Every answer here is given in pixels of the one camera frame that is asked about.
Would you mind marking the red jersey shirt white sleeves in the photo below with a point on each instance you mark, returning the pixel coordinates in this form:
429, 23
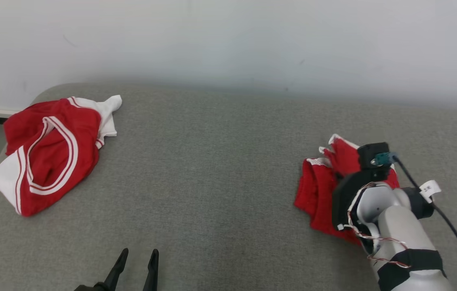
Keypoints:
83, 129

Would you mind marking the red shorts white trim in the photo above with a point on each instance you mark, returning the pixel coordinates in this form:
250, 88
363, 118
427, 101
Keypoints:
317, 190

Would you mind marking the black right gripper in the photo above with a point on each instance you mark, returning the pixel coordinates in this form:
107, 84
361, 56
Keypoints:
343, 198

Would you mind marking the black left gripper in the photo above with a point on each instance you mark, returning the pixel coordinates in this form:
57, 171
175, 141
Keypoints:
93, 287

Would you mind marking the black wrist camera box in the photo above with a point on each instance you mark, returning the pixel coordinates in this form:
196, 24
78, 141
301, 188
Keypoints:
369, 152

